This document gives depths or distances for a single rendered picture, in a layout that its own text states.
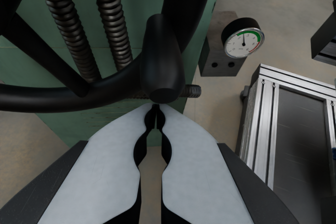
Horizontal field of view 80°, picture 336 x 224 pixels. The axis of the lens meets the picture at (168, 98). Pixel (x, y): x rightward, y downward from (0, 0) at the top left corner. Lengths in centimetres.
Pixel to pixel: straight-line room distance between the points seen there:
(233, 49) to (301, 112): 65
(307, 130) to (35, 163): 108
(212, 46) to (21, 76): 41
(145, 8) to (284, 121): 70
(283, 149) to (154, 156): 50
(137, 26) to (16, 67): 27
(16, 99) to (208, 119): 87
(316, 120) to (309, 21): 108
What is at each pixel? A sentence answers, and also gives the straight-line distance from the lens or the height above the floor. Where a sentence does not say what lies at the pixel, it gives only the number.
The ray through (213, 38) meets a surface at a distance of 41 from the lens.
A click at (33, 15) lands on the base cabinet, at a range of 41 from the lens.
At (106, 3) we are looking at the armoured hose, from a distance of 22.
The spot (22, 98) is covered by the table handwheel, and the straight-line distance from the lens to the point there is 25.
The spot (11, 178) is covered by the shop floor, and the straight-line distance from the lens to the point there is 104.
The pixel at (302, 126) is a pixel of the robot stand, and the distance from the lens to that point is 93.
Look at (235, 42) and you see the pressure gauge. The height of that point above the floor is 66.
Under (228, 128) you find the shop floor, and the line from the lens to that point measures 103.
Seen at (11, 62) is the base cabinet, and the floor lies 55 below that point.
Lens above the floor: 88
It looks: 57 degrees down
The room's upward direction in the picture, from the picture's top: 8 degrees clockwise
